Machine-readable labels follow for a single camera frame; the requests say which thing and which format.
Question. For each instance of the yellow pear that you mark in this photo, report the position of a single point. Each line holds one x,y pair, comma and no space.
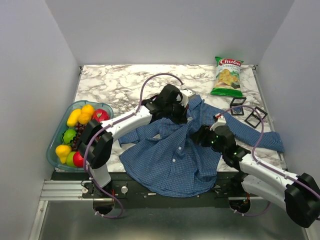
62,151

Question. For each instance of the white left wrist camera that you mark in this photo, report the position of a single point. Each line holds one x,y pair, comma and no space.
184,96

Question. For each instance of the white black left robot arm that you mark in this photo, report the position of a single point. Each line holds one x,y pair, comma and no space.
96,142

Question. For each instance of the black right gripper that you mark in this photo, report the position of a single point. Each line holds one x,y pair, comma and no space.
202,133

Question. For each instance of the teal plastic fruit basket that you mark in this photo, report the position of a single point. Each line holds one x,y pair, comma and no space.
51,156

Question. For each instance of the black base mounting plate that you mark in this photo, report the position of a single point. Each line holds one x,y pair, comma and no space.
133,195

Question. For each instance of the dark purple grapes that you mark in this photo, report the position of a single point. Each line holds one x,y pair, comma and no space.
79,128

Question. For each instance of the aluminium frame rail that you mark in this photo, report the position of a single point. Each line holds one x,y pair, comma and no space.
59,190

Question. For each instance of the green cassava chips bag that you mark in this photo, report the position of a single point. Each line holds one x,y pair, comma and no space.
227,79

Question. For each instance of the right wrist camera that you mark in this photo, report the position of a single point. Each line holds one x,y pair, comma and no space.
219,120

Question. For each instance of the orange fruit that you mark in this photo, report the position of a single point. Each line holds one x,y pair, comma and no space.
88,109
84,118

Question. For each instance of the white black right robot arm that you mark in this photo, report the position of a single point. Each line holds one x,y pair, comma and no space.
298,195

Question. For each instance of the blue checked shirt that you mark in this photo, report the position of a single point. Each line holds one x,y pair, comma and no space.
166,161

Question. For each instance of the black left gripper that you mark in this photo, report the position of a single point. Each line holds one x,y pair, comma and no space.
182,117

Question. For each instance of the yellow mango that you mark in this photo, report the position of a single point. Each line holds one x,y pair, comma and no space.
73,118

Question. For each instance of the green apple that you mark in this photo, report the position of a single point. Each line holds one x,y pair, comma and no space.
69,160

